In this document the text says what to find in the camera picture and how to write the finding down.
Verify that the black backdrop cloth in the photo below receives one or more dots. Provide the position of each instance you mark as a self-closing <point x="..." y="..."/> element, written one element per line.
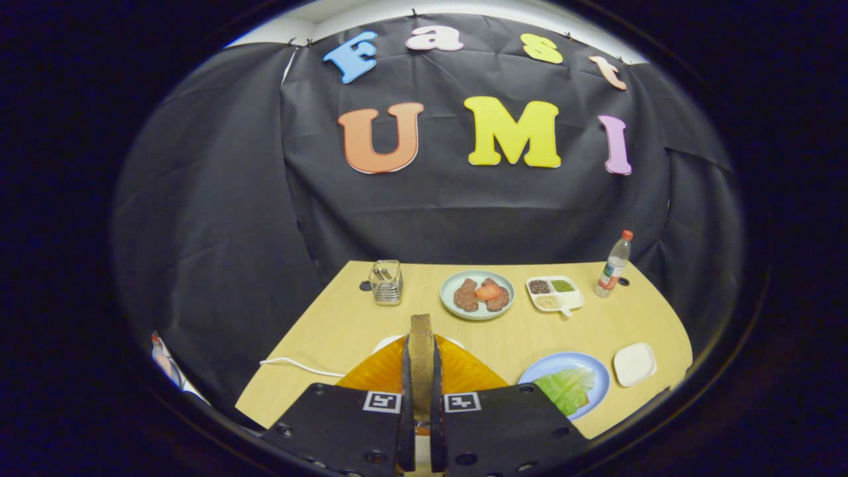
<point x="424" y="212"/>

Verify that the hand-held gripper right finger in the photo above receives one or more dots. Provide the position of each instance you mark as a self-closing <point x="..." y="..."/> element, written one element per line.
<point x="510" y="430"/>

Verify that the clear water bottle red cap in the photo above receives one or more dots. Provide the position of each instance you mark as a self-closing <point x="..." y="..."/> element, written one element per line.
<point x="613" y="265"/>

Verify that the red white blue object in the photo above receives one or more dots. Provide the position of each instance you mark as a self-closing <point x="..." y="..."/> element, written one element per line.
<point x="165" y="361"/>

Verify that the pale green round plate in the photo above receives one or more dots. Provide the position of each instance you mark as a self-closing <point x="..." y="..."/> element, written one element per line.
<point x="477" y="316"/>

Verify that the brown toast slice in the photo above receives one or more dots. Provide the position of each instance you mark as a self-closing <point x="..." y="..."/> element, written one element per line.
<point x="421" y="358"/>

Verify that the red tomato slice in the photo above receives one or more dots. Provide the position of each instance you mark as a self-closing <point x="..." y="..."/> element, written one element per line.
<point x="488" y="292"/>

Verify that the white square plate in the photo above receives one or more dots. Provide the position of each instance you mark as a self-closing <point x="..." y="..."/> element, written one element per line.
<point x="635" y="364"/>

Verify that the brown meat piece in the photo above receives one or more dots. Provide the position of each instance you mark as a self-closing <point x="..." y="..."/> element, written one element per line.
<point x="500" y="303"/>
<point x="465" y="297"/>

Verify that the blue round plate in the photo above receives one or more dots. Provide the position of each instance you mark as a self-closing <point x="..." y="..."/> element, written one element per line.
<point x="597" y="383"/>

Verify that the white toaster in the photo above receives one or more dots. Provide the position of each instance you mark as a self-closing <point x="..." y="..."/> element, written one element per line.
<point x="387" y="342"/>

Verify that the white divided condiment dish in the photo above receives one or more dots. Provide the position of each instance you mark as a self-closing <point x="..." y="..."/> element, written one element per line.
<point x="575" y="299"/>

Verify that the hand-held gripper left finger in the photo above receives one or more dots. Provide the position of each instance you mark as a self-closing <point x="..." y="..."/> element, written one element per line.
<point x="344" y="430"/>

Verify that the green lettuce leaf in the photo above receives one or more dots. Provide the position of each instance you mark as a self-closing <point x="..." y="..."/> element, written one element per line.
<point x="563" y="391"/>

